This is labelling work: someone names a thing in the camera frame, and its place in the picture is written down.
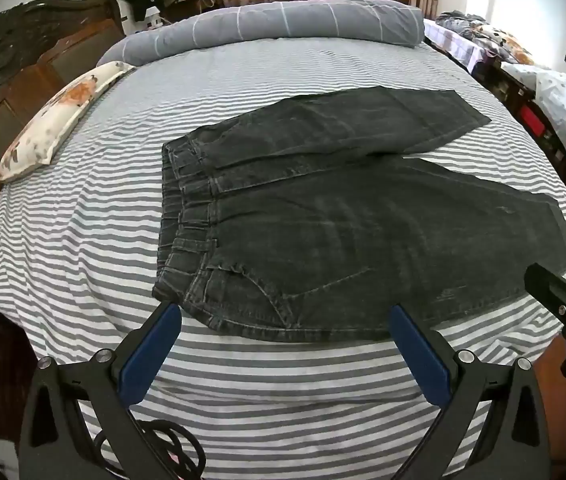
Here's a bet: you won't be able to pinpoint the bed with striped sheet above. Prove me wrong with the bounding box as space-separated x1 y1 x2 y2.
0 35 566 480

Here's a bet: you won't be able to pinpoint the floral pillow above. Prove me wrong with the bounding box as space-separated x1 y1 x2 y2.
0 60 136 184

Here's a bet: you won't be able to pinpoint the pile of patterned clothes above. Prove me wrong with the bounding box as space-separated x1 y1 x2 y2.
424 10 551 75

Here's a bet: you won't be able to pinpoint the dark grey denim pants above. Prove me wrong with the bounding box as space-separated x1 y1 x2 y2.
152 86 566 343

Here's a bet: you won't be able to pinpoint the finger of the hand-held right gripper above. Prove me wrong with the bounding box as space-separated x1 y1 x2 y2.
524 262 566 328

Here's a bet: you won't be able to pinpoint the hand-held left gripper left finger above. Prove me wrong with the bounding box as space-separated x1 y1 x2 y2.
18 302 184 480

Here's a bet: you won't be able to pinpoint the red box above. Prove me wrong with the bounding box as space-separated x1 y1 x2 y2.
519 105 544 137

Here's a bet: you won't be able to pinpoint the dark wooden cabinet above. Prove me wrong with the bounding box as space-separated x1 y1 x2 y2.
470 57 566 233

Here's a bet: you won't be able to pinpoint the carved wooden headboard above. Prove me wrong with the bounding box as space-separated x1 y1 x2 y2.
0 0 127 281

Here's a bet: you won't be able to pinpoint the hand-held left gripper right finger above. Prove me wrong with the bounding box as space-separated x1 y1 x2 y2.
388 305 552 480

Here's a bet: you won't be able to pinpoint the grey checked rolled duvet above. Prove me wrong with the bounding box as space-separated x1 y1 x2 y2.
97 0 425 67

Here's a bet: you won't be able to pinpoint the black cable loop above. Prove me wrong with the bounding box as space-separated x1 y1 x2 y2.
94 419 207 480

